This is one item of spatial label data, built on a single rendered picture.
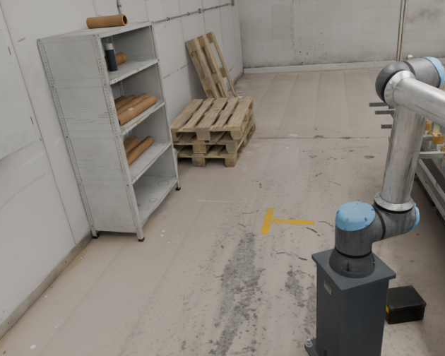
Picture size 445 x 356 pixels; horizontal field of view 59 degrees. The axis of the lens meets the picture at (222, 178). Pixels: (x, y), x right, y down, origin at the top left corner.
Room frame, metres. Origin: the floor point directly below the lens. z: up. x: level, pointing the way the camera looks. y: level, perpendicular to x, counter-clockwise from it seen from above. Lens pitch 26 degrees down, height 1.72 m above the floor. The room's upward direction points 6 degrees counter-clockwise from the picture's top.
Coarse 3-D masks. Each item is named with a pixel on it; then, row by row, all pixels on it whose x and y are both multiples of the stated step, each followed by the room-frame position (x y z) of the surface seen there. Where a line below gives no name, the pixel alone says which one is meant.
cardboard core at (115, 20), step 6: (90, 18) 3.20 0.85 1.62; (96, 18) 3.18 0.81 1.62; (102, 18) 3.16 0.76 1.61; (108, 18) 3.14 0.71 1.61; (114, 18) 3.13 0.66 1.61; (120, 18) 3.11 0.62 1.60; (126, 18) 3.18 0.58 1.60; (90, 24) 3.18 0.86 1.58; (96, 24) 3.17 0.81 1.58; (102, 24) 3.15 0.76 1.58; (108, 24) 3.14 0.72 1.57; (114, 24) 3.13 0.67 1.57; (120, 24) 3.12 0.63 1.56; (126, 24) 3.16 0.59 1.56
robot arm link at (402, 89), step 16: (400, 64) 1.27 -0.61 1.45; (384, 80) 1.22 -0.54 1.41; (400, 80) 1.19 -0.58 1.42; (416, 80) 1.17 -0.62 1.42; (384, 96) 1.20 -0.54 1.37; (400, 96) 1.15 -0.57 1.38; (416, 96) 1.10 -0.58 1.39; (432, 96) 1.05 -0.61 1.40; (416, 112) 1.10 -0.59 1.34; (432, 112) 1.03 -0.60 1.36
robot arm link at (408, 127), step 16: (416, 64) 1.28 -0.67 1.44; (432, 64) 1.29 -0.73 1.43; (432, 80) 1.27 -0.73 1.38; (400, 112) 1.31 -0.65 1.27; (400, 128) 1.31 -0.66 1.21; (416, 128) 1.29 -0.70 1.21; (400, 144) 1.31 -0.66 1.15; (416, 144) 1.29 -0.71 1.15; (400, 160) 1.31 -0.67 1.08; (416, 160) 1.31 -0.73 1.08; (384, 176) 1.37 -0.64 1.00; (400, 176) 1.31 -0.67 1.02; (384, 192) 1.36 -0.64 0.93; (400, 192) 1.31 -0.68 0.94; (384, 208) 1.33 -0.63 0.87; (400, 208) 1.31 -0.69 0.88; (416, 208) 1.35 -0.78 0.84; (400, 224) 1.31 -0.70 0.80; (416, 224) 1.33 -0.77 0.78
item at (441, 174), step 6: (390, 108) 3.20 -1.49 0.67; (426, 144) 2.30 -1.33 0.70; (420, 150) 2.27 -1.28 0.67; (426, 150) 2.20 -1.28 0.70; (432, 150) 2.16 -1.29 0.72; (426, 162) 2.14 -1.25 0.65; (432, 162) 2.04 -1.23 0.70; (438, 162) 2.02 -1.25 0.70; (432, 168) 2.02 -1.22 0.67; (438, 168) 1.95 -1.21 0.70; (444, 168) 1.92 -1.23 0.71; (432, 174) 2.01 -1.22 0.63; (438, 174) 1.92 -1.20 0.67; (444, 174) 1.87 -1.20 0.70; (438, 180) 1.91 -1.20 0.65; (444, 180) 1.82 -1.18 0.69; (444, 186) 1.81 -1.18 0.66; (444, 192) 1.80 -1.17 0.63
